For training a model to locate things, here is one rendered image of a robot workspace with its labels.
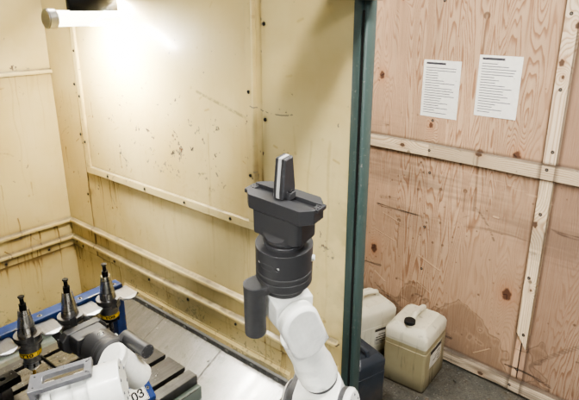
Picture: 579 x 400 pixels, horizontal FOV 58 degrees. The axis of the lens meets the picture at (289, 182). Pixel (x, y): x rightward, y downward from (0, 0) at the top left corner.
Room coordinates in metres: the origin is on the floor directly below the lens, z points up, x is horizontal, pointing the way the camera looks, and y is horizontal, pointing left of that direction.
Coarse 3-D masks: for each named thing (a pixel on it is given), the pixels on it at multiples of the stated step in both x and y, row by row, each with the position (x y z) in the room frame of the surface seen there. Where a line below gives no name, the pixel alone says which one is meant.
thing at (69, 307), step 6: (66, 294) 1.18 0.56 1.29; (72, 294) 1.20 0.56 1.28; (66, 300) 1.18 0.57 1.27; (72, 300) 1.19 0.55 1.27; (66, 306) 1.18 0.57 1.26; (72, 306) 1.18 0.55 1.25; (66, 312) 1.17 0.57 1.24; (72, 312) 1.18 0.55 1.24; (78, 312) 1.20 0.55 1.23; (66, 318) 1.17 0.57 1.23
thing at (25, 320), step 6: (18, 312) 1.10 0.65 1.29; (24, 312) 1.10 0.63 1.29; (30, 312) 1.12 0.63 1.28; (18, 318) 1.10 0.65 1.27; (24, 318) 1.10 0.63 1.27; (30, 318) 1.11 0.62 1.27; (18, 324) 1.10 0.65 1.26; (24, 324) 1.09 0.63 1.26; (30, 324) 1.10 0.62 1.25; (18, 330) 1.09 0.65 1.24; (24, 330) 1.09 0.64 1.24; (30, 330) 1.10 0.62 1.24; (36, 330) 1.11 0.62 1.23; (18, 336) 1.09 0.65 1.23; (24, 336) 1.09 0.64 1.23; (30, 336) 1.09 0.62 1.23
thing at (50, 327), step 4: (48, 320) 1.18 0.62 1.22; (52, 320) 1.18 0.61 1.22; (56, 320) 1.18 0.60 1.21; (36, 324) 1.16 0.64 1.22; (40, 324) 1.16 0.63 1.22; (44, 324) 1.16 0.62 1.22; (48, 324) 1.16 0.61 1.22; (52, 324) 1.16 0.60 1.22; (56, 324) 1.16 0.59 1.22; (60, 324) 1.16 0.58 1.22; (44, 328) 1.14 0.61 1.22; (48, 328) 1.14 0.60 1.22; (52, 328) 1.14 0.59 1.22; (56, 328) 1.14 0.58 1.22; (60, 328) 1.14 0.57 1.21; (44, 332) 1.13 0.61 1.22; (48, 332) 1.13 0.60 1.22; (52, 332) 1.13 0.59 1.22; (56, 332) 1.13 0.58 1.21
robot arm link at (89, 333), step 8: (88, 320) 1.19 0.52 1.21; (96, 320) 1.19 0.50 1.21; (72, 328) 1.15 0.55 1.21; (80, 328) 1.15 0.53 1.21; (88, 328) 1.15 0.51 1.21; (96, 328) 1.15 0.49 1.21; (104, 328) 1.13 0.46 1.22; (64, 336) 1.12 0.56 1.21; (72, 336) 1.12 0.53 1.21; (80, 336) 1.12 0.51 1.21; (88, 336) 1.10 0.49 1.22; (96, 336) 1.09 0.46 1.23; (64, 344) 1.11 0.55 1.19; (72, 344) 1.11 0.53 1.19; (80, 344) 1.10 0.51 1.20; (88, 344) 1.08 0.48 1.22; (72, 352) 1.11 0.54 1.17; (80, 352) 1.10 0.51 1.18; (88, 352) 1.07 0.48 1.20
